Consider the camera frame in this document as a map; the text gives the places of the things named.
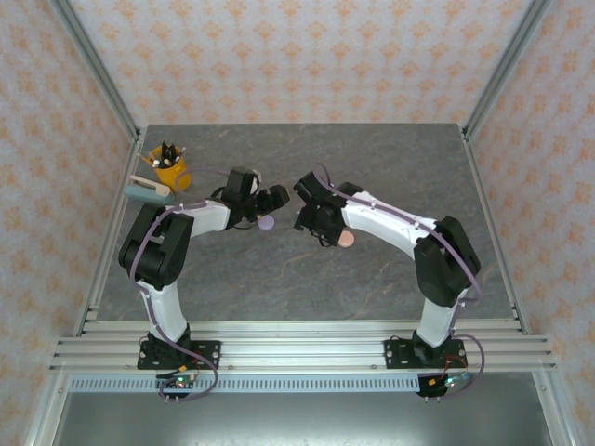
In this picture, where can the right aluminium frame post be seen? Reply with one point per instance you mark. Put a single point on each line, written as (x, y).
(503, 69)

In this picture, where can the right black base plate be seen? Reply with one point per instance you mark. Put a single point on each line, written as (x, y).
(397, 353)

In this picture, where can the aluminium table edge rail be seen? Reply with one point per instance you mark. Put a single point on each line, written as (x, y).
(302, 327)

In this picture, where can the yellow pen cup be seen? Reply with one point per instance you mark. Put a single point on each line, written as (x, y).
(169, 179)

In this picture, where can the aluminium side rail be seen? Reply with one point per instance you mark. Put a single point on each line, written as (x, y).
(496, 232)
(110, 232)

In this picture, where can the left aluminium frame post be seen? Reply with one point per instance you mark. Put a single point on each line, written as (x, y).
(101, 69)

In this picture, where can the wooden pencil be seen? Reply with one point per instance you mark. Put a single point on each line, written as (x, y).
(148, 159)

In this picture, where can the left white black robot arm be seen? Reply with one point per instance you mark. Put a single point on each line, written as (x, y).
(169, 311)

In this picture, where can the purple earbud charging case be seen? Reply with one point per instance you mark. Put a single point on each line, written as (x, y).
(267, 225)

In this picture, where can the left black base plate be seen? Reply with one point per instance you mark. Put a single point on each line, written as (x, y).
(209, 353)

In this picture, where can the aluminium frame post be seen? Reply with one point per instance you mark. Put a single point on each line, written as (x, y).
(101, 69)
(503, 69)

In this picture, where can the left aluminium side rail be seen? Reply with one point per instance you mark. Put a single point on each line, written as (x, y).
(110, 232)

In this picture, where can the teal and beige stapler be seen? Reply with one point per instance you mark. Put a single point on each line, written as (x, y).
(149, 196)

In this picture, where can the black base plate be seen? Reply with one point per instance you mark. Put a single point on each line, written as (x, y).
(397, 353)
(209, 353)

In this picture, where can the pink earbud charging case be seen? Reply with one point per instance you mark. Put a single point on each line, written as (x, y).
(347, 240)

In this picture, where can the right aluminium side rail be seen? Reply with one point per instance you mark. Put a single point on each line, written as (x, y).
(496, 232)

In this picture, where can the black marker pen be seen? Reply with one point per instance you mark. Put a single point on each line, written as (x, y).
(165, 151)
(174, 153)

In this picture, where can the aluminium mounting beam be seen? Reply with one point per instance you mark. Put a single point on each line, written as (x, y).
(302, 355)

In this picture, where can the grey metal sheet panel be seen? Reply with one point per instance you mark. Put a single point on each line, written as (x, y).
(302, 423)

